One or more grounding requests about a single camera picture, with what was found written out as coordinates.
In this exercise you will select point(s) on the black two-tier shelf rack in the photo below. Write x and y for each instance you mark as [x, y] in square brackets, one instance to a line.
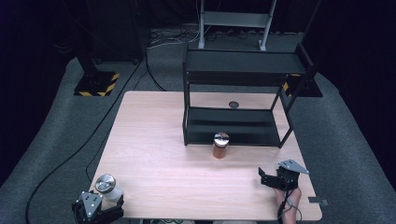
[236, 63]

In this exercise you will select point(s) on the black stand with striped base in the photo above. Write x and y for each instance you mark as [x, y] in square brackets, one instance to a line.
[306, 85]
[96, 82]

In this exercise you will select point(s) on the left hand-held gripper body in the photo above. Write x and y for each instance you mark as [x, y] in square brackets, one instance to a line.
[90, 203]

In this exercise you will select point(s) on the orange powder glass jar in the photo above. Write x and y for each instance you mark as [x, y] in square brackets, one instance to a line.
[220, 146]

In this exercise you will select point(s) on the grey metal stand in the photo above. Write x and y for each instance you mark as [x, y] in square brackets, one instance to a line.
[236, 19]

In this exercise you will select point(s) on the grey tape piece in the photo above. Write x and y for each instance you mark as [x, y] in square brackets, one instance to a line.
[318, 201]

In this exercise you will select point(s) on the round table grommet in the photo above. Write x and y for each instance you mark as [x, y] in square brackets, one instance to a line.
[233, 104]

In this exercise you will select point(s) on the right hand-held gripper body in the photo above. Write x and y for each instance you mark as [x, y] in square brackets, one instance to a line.
[288, 175]

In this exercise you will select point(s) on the white powder glass jar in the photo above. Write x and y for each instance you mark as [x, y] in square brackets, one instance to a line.
[107, 186]

